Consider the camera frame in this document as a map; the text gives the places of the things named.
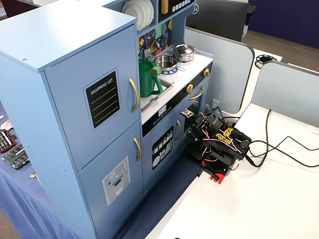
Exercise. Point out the blue burner grate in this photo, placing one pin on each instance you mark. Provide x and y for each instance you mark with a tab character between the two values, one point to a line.
170	72

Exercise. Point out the open steel pot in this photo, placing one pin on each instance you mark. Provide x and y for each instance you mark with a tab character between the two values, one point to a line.
165	61

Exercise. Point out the black office panel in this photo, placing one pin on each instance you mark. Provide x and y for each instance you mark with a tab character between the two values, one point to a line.
216	17

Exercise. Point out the white plate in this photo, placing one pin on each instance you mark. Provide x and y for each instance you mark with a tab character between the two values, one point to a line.
142	17
129	11
150	12

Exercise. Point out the red black tool case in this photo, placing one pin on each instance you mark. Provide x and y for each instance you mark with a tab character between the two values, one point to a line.
6	142

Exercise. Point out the blue toy kitchen body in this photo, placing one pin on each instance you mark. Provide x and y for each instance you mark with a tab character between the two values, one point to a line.
30	44

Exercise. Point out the hanging toy spatula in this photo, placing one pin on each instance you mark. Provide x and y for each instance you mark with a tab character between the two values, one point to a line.
147	53

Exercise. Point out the blue door with dishes print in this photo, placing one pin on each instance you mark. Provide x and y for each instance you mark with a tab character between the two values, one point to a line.
149	174

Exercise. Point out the steel pot with lid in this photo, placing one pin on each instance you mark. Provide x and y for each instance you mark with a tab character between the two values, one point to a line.
185	51

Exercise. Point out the hanging toy ladle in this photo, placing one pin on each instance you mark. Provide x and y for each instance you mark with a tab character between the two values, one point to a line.
157	44

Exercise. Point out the oven door with window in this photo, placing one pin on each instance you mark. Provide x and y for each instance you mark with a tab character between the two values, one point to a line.
202	104

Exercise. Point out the grey desk partition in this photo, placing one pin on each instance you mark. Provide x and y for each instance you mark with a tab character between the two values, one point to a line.
286	92
224	69

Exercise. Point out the green clear bit box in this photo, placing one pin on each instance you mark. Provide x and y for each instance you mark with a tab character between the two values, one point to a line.
15	157

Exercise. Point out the black toy microwave panel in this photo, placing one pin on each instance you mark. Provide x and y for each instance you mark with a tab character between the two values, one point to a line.
177	7

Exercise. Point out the colourful sticker sheet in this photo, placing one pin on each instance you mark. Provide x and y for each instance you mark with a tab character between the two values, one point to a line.
5	125

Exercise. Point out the grey toy sink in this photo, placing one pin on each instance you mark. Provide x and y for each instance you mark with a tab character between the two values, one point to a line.
162	88

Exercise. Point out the white wall socket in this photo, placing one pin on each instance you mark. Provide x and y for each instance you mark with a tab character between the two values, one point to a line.
214	102

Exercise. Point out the green block with wood face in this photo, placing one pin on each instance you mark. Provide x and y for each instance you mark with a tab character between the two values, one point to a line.
156	70

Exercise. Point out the green plastic pitcher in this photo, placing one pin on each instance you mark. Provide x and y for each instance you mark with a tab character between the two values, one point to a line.
147	82

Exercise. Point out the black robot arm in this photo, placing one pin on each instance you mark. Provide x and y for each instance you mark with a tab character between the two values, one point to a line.
224	152

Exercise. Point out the yellow banana bunch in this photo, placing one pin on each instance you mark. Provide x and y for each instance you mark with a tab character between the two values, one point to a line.
179	129

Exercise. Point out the blue textured cloth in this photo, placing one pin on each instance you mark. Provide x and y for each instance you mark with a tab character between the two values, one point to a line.
20	199

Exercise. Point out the blue door with shopping list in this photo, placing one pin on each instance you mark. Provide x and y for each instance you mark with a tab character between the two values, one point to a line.
74	74

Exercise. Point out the wooden block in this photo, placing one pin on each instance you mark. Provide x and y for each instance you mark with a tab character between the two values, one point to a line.
164	6

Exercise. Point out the small camera circuit board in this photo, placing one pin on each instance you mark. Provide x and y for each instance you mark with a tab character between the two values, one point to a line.
186	113

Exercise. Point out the small wood chip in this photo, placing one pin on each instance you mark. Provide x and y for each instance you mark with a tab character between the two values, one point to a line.
33	176

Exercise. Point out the gold stove knob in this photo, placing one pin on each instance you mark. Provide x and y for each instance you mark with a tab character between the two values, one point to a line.
189	88
206	72

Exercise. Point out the white post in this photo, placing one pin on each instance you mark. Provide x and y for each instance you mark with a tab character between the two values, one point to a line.
249	17

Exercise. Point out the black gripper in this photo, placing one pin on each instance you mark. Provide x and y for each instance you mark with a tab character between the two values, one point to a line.
194	135

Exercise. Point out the red table clamp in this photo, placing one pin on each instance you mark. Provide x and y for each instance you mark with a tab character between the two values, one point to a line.
215	175

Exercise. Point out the blue door with dispenser print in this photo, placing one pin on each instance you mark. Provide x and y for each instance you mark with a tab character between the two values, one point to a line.
99	189

